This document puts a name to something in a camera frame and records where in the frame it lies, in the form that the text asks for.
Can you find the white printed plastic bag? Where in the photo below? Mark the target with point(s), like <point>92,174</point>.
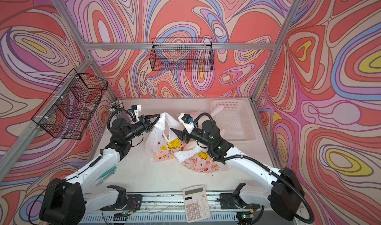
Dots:
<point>195,157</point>

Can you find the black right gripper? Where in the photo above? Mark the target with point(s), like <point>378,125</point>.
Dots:
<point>181,135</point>

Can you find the green pen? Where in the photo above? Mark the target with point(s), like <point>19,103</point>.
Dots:
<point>107,174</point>

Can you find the metal pen cup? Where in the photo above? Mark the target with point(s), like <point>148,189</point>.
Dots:
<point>116,109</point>

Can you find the black wire basket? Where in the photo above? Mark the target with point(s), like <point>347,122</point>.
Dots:
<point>177,54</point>
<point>67,113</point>

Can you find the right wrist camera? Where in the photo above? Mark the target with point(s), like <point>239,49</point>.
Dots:
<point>188,122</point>

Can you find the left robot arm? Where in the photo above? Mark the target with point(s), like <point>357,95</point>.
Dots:
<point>65,200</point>

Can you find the pink desk calculator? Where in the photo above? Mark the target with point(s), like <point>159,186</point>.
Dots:
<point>196,204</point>

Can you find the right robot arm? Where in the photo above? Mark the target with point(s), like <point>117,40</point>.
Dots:
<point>283,191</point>

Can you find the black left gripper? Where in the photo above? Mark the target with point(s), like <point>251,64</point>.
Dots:
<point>144,121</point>

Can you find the white plastic basket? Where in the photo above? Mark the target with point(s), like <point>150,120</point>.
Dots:
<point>235,118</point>

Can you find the black wire basket left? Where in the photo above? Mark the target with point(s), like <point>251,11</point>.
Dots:
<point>67,113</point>

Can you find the black wire basket rear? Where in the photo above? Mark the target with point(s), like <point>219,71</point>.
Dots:
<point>177,54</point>

